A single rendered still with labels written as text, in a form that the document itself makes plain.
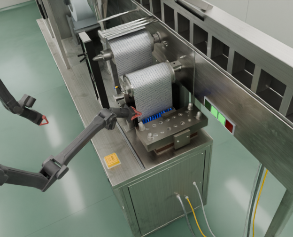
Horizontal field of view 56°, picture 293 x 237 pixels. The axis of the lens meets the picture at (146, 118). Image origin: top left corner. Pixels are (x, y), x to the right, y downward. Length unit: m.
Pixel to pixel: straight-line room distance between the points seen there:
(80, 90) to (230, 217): 1.57
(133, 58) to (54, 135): 1.82
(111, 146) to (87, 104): 0.47
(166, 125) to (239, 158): 1.32
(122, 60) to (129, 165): 0.62
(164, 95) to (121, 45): 0.38
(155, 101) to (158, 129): 0.16
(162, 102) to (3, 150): 2.20
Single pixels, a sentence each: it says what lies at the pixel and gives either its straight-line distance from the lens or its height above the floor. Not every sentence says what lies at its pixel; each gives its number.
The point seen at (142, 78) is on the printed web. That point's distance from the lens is 1.52.
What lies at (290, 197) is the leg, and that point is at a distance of 1.63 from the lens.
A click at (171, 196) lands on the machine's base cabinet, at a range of 1.97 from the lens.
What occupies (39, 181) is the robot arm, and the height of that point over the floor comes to 1.20.
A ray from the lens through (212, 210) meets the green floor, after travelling 2.48.
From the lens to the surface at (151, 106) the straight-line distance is 1.64.
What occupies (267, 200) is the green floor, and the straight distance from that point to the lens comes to 2.61.
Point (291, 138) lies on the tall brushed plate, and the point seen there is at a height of 1.40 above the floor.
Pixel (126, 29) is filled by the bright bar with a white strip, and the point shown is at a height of 1.46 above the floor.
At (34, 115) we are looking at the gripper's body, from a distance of 1.74.
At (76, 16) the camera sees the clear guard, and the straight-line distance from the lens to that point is 2.36.
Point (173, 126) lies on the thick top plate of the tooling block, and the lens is 1.61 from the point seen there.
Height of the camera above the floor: 2.20
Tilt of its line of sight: 44 degrees down
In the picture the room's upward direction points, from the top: 8 degrees counter-clockwise
